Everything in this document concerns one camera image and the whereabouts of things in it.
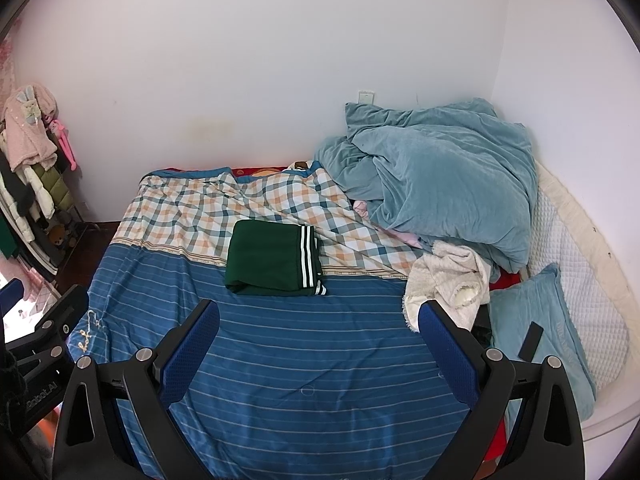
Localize white puffer jacket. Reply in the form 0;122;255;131
0;165;56;241

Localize cream mattress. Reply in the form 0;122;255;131
537;160;640;443

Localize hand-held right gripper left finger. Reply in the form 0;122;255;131
52;299;221;480

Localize white fluffy garment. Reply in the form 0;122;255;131
400;240;493;333

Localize pink plastic hanger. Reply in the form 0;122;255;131
47;117;78;171

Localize light blue pillow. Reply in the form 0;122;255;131
487;262;598;421

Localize blue-grey plush duvet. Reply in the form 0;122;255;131
314;97;538;273

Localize pink fluffy jacket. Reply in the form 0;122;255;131
2;85;60;171

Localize green pants with striped cuffs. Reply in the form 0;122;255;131
224;219;328;297

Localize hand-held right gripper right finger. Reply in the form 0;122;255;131
418;300;586;480

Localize black clothes rack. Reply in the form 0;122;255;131
0;200;88;281

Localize white quilted mattress pad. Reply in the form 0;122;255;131
527;180;630;388

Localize black rectangular device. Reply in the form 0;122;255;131
518;322;544;363

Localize blue striped plaid bed sheet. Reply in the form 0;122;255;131
75;160;501;480

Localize pink garment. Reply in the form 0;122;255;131
352;200;426;248

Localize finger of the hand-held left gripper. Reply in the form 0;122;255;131
5;284;90;366
0;277;26;333

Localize olive green puffer vest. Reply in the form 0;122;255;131
37;162;71;211

